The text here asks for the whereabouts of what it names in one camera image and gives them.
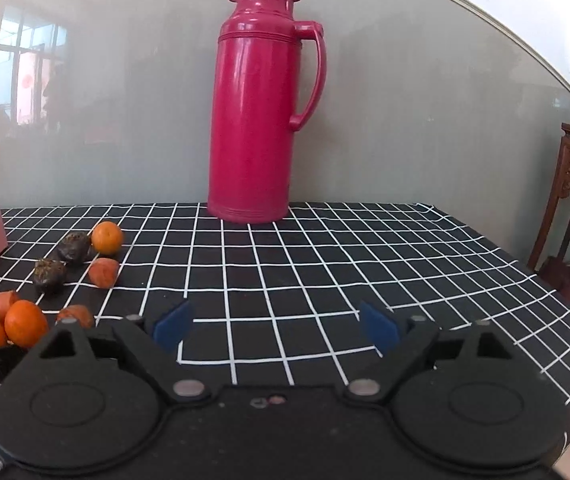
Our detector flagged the reddish brown object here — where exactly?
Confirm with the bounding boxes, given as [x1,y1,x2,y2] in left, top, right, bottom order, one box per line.
[540,257,570,311]

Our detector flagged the black white checkered tablecloth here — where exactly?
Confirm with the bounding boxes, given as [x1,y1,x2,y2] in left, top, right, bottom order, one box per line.
[0,202,570,461]

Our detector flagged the dark brown water chestnut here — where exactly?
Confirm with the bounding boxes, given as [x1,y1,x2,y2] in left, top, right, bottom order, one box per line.
[56,231,92,266]
[34,258,67,295]

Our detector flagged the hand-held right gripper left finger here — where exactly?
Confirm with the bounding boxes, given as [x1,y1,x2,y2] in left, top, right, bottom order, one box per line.
[40,299,216,408]

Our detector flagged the small orange kumquat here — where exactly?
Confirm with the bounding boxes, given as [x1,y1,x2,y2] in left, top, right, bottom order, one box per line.
[56,304,96,329]
[88,257,120,289]
[0,290,21,322]

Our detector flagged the pink thermos flask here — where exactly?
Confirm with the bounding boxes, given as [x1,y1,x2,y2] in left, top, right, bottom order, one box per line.
[207,0,328,224]

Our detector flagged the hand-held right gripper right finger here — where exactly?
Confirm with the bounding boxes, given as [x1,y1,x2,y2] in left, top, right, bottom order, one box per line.
[342,300,510,406]

